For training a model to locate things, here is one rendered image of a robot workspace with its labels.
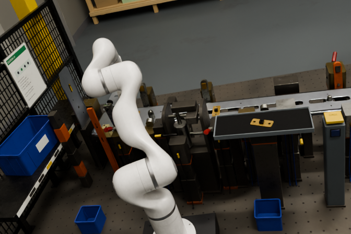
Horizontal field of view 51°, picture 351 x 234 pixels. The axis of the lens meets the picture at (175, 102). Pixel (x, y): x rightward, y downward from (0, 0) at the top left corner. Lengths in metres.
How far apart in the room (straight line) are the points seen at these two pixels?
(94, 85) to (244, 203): 0.88
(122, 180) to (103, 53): 0.50
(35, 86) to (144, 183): 1.13
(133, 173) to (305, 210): 0.81
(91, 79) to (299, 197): 1.05
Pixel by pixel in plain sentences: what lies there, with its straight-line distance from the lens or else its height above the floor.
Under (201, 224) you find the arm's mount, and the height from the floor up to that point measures 0.80.
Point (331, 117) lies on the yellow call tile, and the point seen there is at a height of 1.16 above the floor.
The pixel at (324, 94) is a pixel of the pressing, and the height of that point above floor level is 1.00.
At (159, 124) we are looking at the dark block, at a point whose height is 1.12.
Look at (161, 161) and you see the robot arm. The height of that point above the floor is 1.22.
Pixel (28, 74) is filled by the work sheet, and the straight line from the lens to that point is 2.21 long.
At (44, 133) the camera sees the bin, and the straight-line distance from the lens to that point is 1.93.
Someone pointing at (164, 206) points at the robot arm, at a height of 1.04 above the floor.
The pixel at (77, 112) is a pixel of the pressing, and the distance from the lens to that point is 2.04.
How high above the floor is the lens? 2.06
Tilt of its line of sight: 32 degrees down
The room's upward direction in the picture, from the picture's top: 16 degrees counter-clockwise
